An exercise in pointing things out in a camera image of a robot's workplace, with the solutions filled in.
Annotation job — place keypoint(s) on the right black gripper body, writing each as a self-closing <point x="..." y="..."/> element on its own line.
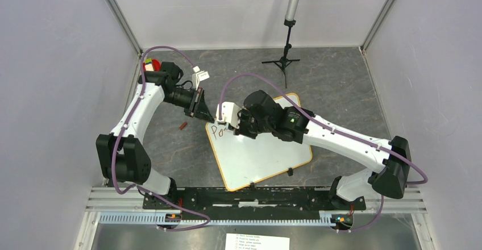
<point x="249" y="126"/>

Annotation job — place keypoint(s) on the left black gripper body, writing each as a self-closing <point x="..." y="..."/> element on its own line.
<point x="187" y="99"/>

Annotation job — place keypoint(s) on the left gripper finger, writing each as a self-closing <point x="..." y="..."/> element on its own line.
<point x="202" y="105"/>
<point x="204" y="115"/>

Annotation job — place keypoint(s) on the red marker cap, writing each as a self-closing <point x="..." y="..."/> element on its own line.
<point x="183" y="126"/>

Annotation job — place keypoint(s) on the yellow framed whiteboard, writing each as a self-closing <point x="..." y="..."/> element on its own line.
<point x="242" y="160"/>

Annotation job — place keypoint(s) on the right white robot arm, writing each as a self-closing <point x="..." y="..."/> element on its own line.
<point x="386" y="161"/>

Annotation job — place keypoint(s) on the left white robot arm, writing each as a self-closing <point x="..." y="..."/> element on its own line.
<point x="121" y="154"/>

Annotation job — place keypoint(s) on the red toy with block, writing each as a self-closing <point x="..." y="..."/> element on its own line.
<point x="151" y="65"/>

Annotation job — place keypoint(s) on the black tripod stand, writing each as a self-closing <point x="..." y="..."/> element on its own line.
<point x="283" y="62"/>

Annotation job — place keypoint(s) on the white paper sheet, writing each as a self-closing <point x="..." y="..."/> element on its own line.
<point x="256" y="242"/>

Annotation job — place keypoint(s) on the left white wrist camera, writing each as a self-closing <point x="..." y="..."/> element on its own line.
<point x="198" y="76"/>

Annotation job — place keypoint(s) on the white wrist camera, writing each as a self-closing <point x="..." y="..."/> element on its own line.
<point x="227" y="114"/>
<point x="198" y="76"/>

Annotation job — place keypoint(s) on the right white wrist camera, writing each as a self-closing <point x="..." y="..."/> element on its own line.
<point x="227" y="114"/>

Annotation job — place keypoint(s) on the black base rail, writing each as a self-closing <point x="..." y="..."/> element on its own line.
<point x="260" y="203"/>

